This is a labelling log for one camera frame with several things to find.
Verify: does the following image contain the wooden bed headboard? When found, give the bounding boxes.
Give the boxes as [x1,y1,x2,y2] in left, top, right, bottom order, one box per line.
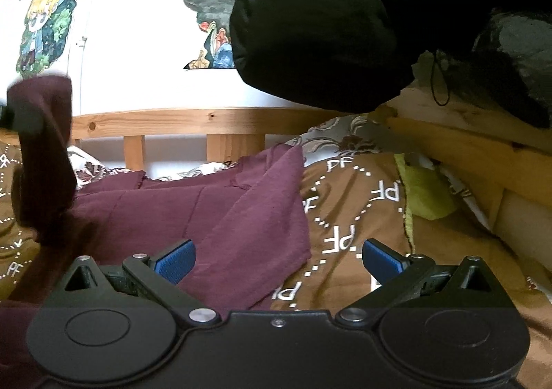
[72,88,551,258]

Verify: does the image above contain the anime character wall poster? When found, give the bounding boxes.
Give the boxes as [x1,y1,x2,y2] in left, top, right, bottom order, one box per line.
[16,0,77,79]

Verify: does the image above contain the black puffer jacket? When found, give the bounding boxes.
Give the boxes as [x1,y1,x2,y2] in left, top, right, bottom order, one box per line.
[229,0,551,128]

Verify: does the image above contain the brown PF patterned duvet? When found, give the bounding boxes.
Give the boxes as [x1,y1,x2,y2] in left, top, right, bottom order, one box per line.
[0,142,552,389]

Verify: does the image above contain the yellow green cloth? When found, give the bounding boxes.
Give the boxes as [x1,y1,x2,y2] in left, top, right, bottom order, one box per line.
[394,153,459,221]

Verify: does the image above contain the maroon long sleeve shirt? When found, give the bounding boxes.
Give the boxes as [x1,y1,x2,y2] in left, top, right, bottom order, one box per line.
[1,75,311,388]

